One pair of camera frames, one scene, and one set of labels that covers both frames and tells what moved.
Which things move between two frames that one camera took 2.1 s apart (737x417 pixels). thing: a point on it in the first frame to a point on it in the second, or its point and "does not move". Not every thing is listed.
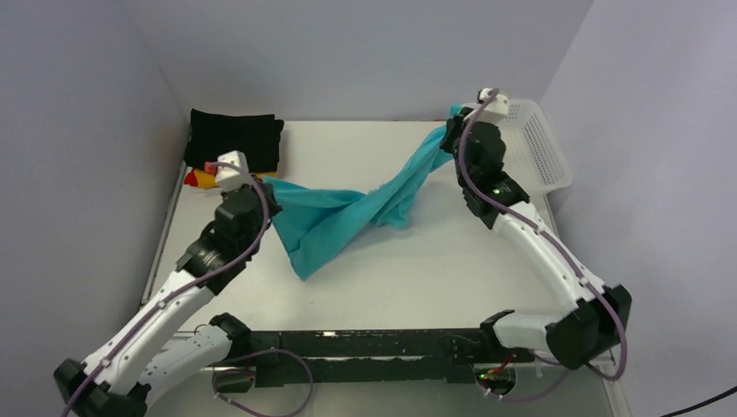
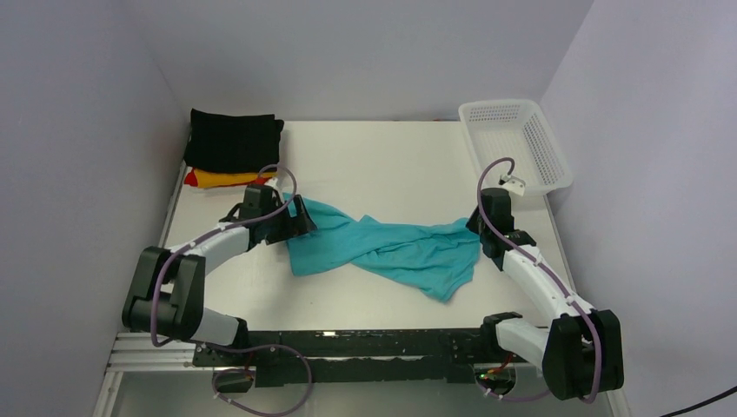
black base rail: [349, 357] does not move
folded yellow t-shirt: [206, 179] does not move
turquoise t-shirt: [312, 218] to [435, 258]
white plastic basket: [533, 153] does not move
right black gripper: [452, 133] to [477, 221]
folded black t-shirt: [257, 136] does not move
